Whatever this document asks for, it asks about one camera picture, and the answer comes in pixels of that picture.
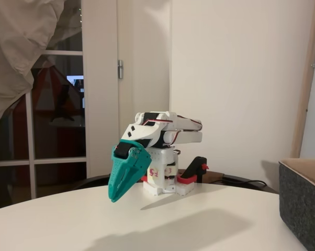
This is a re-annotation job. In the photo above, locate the grey felt box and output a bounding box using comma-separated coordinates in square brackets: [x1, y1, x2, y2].
[278, 157, 315, 251]

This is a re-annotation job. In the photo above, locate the dark brown chair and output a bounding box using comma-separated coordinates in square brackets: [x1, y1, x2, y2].
[73, 169, 280, 196]

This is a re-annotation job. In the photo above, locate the white glazed door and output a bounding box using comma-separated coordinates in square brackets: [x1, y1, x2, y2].
[0, 0, 119, 211]

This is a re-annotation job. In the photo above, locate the metal door hinge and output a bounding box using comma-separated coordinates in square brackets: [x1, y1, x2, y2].
[117, 59, 125, 79]

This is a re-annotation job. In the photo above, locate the beige curtain cloth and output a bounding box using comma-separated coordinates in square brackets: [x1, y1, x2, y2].
[0, 0, 83, 138]

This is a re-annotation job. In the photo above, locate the light wooden frame post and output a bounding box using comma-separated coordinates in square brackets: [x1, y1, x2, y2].
[290, 0, 315, 159]

